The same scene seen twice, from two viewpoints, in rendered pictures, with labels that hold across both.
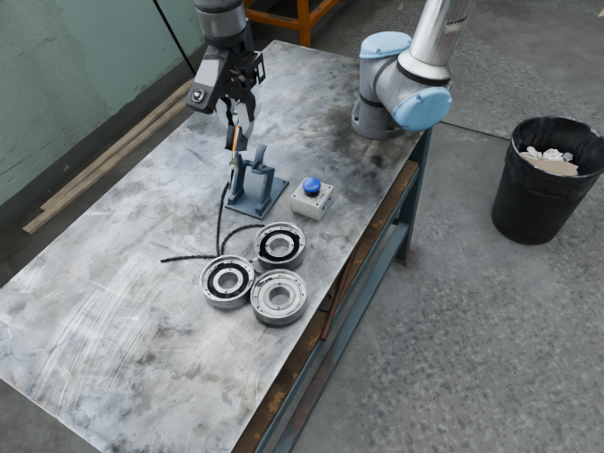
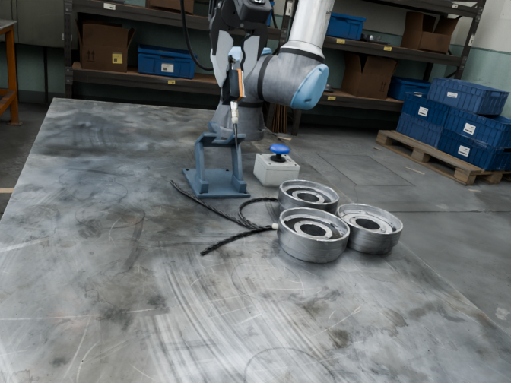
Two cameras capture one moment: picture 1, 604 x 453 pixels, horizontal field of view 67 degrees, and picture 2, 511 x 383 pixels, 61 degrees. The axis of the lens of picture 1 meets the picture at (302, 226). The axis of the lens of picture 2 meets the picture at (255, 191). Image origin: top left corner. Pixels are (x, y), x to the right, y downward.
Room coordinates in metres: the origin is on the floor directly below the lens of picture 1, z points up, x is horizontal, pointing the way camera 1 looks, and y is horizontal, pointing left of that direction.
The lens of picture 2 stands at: (0.24, 0.69, 1.11)
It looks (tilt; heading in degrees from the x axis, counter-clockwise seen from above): 22 degrees down; 304
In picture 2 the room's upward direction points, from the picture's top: 9 degrees clockwise
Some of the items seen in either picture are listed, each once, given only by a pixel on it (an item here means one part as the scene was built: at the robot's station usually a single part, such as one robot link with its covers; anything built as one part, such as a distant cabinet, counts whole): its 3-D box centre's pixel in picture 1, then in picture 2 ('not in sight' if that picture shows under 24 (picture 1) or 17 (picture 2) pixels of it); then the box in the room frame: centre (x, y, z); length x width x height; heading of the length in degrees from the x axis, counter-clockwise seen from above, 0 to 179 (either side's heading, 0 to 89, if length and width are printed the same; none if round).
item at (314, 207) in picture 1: (314, 196); (275, 168); (0.69, -0.03, 0.82); 0.08 x 0.07 x 0.05; 146
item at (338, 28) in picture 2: not in sight; (331, 24); (2.51, -3.51, 1.11); 0.52 x 0.38 x 0.22; 56
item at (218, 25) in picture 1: (220, 16); not in sight; (0.74, 0.10, 1.22); 0.08 x 0.08 x 0.05
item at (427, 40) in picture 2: not in sight; (426, 33); (1.85, -4.46, 1.19); 0.45 x 0.40 x 0.37; 51
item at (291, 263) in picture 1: (279, 247); (307, 201); (0.56, 0.05, 0.82); 0.10 x 0.10 x 0.04
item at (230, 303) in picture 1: (228, 282); (312, 235); (0.49, 0.15, 0.82); 0.10 x 0.10 x 0.04
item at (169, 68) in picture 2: not in sight; (165, 61); (3.43, -2.16, 0.56); 0.52 x 0.38 x 0.22; 53
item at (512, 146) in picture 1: (540, 185); not in sight; (1.20, -0.96, 0.21); 0.34 x 0.34 x 0.43
